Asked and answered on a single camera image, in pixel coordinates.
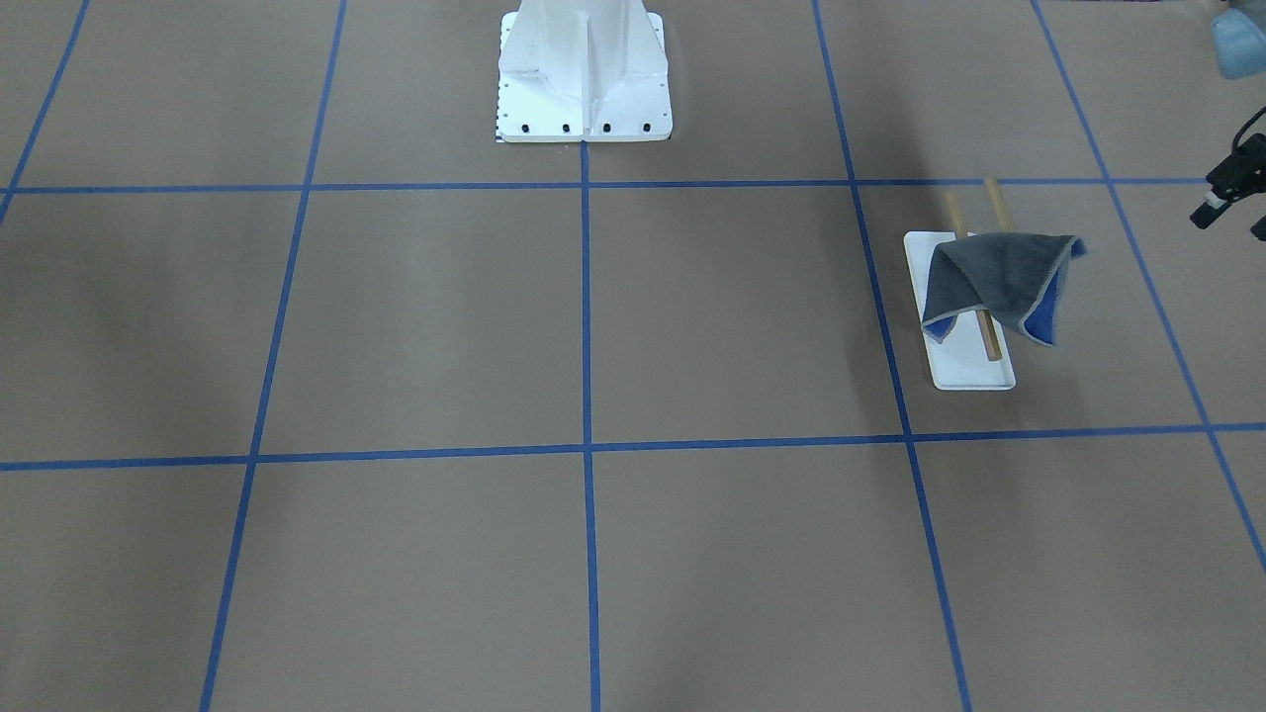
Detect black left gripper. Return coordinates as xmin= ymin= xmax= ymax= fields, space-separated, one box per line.
xmin=1190 ymin=133 xmax=1265 ymax=231

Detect grey blue towel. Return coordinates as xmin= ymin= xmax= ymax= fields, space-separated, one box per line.
xmin=920 ymin=231 xmax=1087 ymax=347

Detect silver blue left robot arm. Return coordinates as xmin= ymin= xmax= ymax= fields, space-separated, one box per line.
xmin=1190 ymin=1 xmax=1265 ymax=231

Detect white towel rack wooden bars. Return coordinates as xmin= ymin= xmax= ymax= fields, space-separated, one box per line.
xmin=903 ymin=191 xmax=1017 ymax=391

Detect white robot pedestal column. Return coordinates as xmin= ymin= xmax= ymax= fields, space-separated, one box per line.
xmin=495 ymin=1 xmax=674 ymax=143

